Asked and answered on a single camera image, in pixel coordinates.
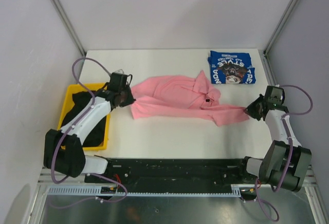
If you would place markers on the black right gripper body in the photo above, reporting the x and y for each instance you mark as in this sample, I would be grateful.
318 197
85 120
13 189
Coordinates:
264 100

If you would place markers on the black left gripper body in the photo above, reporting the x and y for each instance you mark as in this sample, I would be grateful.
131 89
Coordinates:
126 98

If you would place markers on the pink t-shirt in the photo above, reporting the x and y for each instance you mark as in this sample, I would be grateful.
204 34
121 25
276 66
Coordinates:
183 97

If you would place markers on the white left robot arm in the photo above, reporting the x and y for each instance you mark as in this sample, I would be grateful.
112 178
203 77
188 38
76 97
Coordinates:
63 152

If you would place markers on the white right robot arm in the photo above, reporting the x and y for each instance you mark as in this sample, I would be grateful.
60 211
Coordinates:
286 162

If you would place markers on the yellow plastic bin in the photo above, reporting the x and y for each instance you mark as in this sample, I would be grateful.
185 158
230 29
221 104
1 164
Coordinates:
77 88

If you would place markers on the black t-shirt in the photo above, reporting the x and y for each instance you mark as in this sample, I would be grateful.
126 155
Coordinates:
72 107

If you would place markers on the folded blue printed t-shirt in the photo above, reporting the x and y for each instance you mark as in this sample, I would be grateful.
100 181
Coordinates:
231 68

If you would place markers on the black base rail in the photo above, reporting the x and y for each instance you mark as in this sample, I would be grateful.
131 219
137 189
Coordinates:
176 172

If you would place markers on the white slotted cable duct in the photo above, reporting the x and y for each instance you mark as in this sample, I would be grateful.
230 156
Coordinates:
233 190

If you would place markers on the aluminium frame post right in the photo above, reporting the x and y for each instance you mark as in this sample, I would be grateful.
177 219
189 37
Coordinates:
281 24

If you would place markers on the aluminium frame post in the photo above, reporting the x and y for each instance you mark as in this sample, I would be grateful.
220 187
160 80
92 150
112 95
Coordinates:
68 25
281 24

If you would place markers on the aluminium frame post left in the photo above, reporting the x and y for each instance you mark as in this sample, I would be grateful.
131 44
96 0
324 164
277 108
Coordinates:
68 25

